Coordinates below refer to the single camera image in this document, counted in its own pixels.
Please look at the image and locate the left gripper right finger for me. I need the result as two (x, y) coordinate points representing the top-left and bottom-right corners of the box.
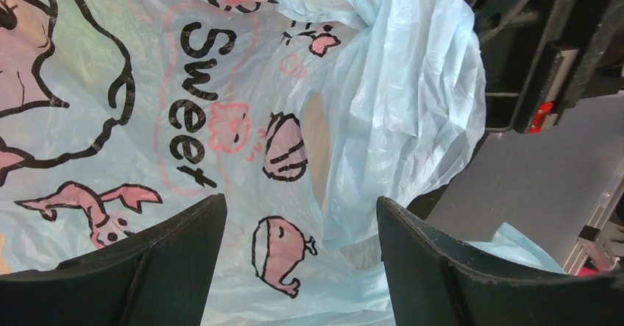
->
(377, 197), (623, 325)

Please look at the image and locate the aluminium frame rail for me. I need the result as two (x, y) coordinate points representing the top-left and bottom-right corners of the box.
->
(563, 160), (623, 276)

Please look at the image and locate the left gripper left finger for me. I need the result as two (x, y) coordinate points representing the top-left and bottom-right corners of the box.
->
(1, 194), (227, 325)

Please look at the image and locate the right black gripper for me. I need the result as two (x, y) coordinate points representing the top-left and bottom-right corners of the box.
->
(466, 0), (623, 133)

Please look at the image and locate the light blue plastic bag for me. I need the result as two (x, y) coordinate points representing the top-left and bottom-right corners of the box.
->
(0, 0), (567, 326)

